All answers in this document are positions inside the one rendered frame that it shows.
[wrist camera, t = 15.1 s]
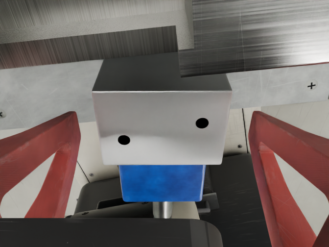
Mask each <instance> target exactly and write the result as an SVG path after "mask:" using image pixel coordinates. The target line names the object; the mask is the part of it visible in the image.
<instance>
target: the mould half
mask: <svg viewBox="0 0 329 247"><path fill-rule="evenodd" d="M192 14H193V36H194V49H181V50H179V60H180V73H181V78H182V77H192V76H202V75H212V74H227V73H237V72H247V71H257V70H267V69H277V68H287V67H297V66H307V65H318V64H328V63H329V0H192Z"/></svg>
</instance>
